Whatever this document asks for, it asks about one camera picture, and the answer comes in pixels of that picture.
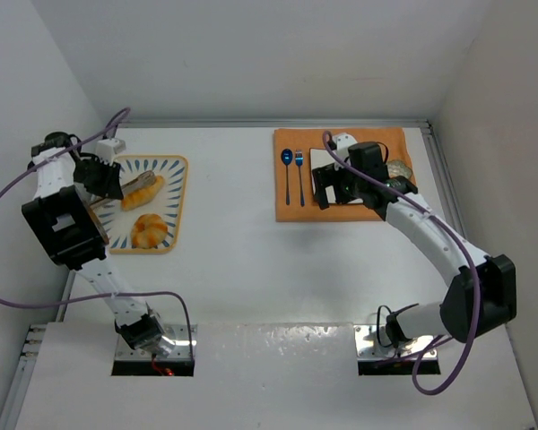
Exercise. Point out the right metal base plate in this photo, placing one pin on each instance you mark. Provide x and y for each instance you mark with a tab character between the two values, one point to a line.
369	350

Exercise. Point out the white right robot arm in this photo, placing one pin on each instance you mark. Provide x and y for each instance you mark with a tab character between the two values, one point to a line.
481	289

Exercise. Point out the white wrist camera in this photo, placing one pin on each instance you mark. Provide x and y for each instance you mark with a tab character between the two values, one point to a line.
343	141
107	149

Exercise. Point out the white square plate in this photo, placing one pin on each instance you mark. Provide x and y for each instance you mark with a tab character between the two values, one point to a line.
316	157

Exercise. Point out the orange cloth placemat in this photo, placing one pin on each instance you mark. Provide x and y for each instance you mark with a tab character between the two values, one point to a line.
397	140

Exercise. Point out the grey crumpled object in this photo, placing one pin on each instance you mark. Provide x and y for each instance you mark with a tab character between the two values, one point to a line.
397	168

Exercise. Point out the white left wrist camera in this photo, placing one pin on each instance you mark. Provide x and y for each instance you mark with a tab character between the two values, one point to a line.
107	149

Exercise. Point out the metal base plate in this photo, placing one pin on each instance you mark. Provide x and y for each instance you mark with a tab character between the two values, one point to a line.
174	346
369	350

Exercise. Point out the round croissant bread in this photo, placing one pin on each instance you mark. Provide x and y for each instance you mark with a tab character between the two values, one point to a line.
148	231

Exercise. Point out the blue metal spoon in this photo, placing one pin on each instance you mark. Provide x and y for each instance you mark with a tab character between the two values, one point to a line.
287	158

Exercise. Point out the blue patterned yellow-rimmed tray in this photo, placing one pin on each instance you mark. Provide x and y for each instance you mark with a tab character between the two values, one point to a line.
168	203

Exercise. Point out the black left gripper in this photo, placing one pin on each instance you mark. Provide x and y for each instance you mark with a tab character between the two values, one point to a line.
101	177

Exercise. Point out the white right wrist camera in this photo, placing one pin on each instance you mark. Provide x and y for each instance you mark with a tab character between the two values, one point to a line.
343	141

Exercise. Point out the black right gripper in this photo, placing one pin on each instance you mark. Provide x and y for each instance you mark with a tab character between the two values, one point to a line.
330	186

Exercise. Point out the long croissant bread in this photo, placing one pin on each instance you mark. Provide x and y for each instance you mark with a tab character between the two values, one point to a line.
143	195

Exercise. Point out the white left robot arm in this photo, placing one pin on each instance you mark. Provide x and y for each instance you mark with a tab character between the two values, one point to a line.
62	219

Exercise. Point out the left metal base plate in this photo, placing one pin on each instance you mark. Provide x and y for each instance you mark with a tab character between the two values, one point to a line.
174	346

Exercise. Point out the blue metal fork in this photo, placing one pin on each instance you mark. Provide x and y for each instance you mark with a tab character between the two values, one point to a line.
299	160

